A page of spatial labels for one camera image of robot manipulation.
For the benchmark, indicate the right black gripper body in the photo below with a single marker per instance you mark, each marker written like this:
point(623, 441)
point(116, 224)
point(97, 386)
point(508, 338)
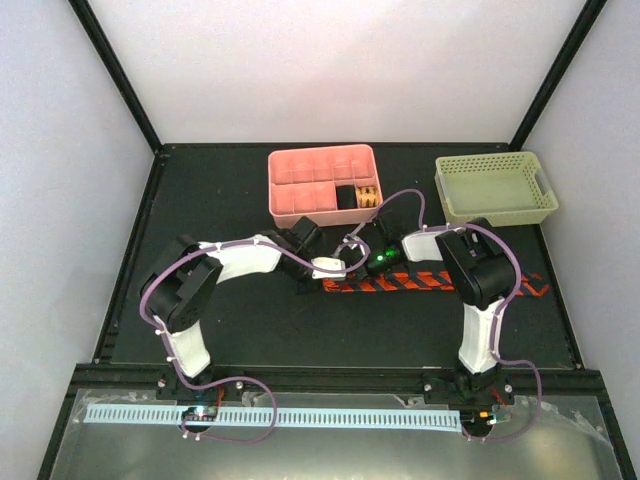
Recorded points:
point(384, 263)

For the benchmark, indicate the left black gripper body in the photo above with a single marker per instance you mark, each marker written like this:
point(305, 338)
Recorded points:
point(297, 284)

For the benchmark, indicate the orange navy striped tie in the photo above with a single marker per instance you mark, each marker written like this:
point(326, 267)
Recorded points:
point(532, 284)

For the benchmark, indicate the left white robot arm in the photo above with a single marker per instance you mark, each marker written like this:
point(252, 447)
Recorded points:
point(178, 292)

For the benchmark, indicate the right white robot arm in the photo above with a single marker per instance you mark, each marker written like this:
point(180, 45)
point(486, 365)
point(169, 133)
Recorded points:
point(484, 274)

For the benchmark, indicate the rolled yellow patterned tie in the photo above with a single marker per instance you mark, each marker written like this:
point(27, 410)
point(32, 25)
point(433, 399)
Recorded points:
point(367, 196)

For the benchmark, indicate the rolled black tie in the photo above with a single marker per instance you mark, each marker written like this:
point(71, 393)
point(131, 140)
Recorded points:
point(346, 197)

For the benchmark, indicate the pink compartment organizer box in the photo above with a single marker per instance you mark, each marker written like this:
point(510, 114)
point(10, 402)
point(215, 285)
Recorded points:
point(302, 182)

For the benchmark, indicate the green perforated plastic basket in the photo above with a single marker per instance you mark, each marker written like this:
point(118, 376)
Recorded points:
point(507, 189)

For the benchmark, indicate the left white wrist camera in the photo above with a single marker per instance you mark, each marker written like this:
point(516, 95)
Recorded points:
point(328, 268)

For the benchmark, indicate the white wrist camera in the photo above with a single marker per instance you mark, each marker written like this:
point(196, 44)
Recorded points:
point(353, 251)
point(328, 268)

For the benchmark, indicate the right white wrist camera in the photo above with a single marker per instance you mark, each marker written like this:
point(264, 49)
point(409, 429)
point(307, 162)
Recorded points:
point(353, 251)

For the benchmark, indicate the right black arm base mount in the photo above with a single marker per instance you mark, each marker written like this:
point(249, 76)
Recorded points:
point(450, 387)

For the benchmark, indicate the light blue slotted cable duct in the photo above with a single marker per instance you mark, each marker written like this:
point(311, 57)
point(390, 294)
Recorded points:
point(319, 418)

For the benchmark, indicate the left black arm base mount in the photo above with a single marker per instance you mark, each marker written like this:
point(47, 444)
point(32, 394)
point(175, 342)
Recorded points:
point(198, 389)

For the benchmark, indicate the black right frame post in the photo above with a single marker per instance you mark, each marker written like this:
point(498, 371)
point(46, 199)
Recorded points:
point(574, 40)

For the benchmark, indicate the black frame post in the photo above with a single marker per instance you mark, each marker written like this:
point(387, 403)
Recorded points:
point(574, 40)
point(109, 58)

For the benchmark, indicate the black left frame post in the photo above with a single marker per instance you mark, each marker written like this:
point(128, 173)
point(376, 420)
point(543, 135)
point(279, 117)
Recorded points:
point(109, 58)

